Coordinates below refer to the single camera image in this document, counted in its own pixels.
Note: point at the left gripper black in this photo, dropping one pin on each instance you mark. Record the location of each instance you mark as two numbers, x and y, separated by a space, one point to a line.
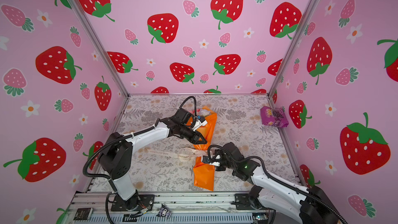
196 137

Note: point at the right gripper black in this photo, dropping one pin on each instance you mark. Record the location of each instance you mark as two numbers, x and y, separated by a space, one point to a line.
219 151

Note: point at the clear ribbon strip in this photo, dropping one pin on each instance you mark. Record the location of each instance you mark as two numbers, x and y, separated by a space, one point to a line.
185 154

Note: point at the orange wrapping paper sheet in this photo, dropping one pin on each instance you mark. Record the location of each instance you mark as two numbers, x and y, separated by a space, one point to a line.
204 174

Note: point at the white blue fake rose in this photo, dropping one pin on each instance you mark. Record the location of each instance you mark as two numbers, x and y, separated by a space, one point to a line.
205 111

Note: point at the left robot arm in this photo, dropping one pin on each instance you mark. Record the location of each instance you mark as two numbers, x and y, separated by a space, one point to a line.
113 160

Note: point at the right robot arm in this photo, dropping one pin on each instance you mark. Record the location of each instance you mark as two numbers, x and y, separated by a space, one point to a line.
304 205

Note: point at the purple snack bag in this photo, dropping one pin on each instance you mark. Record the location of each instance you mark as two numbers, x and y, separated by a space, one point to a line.
274 117

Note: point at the small black box left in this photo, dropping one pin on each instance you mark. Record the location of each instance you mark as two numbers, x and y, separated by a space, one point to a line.
83 214

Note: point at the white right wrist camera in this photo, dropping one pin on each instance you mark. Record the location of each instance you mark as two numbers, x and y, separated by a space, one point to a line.
215 163

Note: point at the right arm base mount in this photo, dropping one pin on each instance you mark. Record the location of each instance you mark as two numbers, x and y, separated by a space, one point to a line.
250 201

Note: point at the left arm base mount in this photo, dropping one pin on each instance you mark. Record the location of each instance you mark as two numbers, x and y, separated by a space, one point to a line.
136 202

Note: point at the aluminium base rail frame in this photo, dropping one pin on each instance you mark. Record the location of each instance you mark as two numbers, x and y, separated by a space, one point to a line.
186 207

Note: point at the aluminium corner post left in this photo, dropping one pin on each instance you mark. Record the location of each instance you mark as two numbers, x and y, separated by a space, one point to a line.
96 42

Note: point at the aluminium corner post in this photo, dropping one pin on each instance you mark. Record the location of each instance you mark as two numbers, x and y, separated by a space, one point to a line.
96 42
307 14

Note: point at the aluminium corner post right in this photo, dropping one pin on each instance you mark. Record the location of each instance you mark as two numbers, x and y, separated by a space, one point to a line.
307 14

